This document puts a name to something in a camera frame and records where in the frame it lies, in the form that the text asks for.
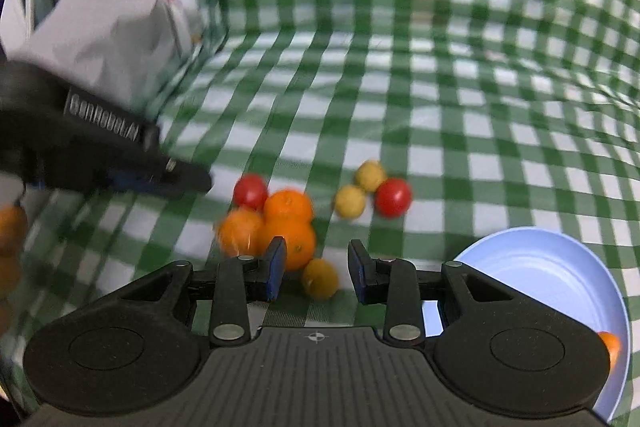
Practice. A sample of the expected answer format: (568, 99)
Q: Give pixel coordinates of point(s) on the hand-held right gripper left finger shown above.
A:
(276, 267)

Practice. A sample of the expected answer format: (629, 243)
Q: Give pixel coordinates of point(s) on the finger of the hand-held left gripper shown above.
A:
(187, 179)
(130, 180)

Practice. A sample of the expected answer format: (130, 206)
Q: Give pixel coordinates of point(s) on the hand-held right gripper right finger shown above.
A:
(357, 269)

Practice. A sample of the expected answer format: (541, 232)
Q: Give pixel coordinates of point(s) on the orange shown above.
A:
(300, 242)
(611, 347)
(239, 232)
(287, 206)

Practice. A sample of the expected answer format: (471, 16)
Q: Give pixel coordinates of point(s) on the yellow-green round fruit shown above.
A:
(350, 202)
(370, 174)
(320, 278)

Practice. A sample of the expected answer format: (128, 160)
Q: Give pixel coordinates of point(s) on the red tomato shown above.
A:
(250, 191)
(393, 197)

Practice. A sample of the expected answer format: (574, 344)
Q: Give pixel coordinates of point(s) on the light blue plate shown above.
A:
(540, 277)

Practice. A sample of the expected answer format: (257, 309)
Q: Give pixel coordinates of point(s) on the orange blurry object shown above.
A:
(11, 232)

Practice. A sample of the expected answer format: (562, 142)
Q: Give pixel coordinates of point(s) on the white paper bag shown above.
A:
(100, 37)

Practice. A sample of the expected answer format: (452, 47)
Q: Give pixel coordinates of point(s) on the green white checked cloth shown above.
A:
(450, 107)

